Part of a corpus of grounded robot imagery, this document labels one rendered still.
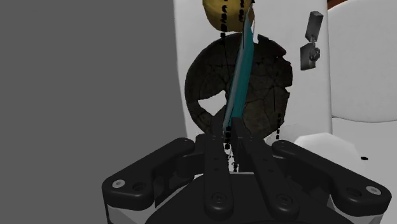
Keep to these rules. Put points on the yellow round object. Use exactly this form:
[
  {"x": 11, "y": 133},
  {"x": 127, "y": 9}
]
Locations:
[{"x": 214, "y": 14}]

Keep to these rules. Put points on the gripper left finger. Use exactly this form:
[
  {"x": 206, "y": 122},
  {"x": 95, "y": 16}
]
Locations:
[{"x": 217, "y": 173}]

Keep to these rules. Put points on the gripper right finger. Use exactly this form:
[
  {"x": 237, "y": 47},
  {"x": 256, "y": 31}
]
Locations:
[{"x": 270, "y": 173}]

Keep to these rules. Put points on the dark cracked round disc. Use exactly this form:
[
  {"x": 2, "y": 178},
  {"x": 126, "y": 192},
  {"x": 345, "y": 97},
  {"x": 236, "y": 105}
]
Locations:
[{"x": 207, "y": 74}]

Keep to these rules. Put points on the teal thin book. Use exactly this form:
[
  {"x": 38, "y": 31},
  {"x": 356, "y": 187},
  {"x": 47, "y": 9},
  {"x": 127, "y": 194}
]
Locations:
[{"x": 243, "y": 77}]

